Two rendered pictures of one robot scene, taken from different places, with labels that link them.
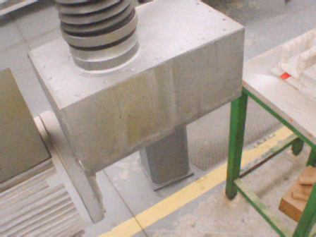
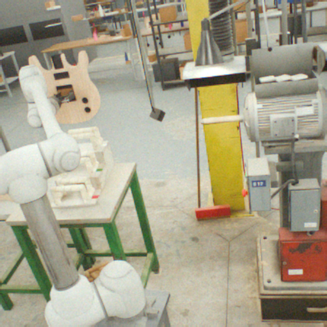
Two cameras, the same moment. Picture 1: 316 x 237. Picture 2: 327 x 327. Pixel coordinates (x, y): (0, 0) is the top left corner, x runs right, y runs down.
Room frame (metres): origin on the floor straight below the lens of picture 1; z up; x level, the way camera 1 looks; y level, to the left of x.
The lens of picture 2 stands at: (2.06, 0.93, 1.98)
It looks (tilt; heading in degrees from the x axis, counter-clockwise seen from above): 28 degrees down; 221
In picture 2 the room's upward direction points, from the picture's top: 11 degrees counter-clockwise
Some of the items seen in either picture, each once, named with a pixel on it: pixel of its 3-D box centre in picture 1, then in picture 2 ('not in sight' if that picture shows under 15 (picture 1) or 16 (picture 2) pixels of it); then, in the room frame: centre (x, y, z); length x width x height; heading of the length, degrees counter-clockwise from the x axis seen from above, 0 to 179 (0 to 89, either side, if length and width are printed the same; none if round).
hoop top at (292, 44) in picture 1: (299, 41); (67, 188); (1.10, -0.60, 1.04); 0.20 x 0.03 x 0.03; 118
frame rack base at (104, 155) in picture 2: not in sight; (88, 160); (0.78, -0.77, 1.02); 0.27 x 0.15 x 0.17; 119
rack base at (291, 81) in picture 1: (305, 66); (76, 198); (1.06, -0.62, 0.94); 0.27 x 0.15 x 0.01; 119
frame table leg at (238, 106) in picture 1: (235, 148); (126, 279); (1.09, -0.36, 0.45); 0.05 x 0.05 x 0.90; 25
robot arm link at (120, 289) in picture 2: not in sight; (120, 286); (1.40, -0.01, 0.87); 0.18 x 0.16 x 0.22; 151
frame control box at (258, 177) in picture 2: not in sight; (273, 185); (0.65, 0.37, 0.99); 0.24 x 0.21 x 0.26; 115
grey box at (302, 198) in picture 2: not in sight; (303, 183); (0.50, 0.47, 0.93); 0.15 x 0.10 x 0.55; 115
